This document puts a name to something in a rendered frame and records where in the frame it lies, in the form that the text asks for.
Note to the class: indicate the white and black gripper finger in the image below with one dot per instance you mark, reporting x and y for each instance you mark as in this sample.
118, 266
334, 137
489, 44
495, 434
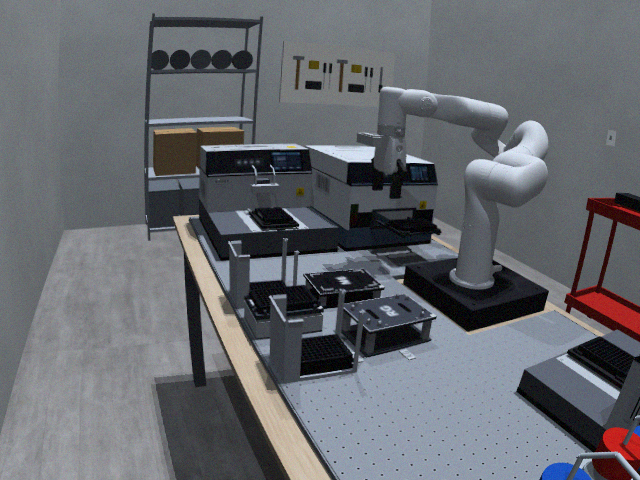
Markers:
395, 188
377, 178

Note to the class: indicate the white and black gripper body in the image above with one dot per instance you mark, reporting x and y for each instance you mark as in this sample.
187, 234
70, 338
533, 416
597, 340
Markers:
385, 157

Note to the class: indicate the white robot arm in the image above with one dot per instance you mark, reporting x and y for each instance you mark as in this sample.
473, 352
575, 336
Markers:
505, 180

